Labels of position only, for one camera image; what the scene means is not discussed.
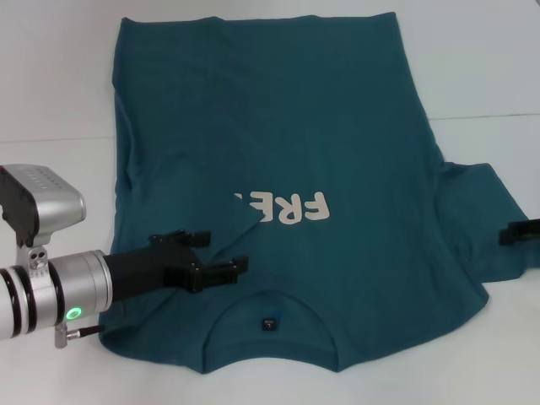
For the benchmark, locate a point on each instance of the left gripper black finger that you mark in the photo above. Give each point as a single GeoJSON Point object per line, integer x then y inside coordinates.
{"type": "Point", "coordinates": [198, 239]}
{"type": "Point", "coordinates": [219, 272]}

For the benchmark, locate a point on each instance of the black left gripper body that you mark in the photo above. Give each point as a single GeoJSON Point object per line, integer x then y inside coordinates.
{"type": "Point", "coordinates": [147, 270]}

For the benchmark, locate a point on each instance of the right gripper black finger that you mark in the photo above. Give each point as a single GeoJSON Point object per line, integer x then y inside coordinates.
{"type": "Point", "coordinates": [527, 226]}
{"type": "Point", "coordinates": [519, 238]}

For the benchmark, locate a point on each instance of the teal t-shirt with FREE print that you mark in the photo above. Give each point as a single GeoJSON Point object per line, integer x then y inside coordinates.
{"type": "Point", "coordinates": [295, 126]}

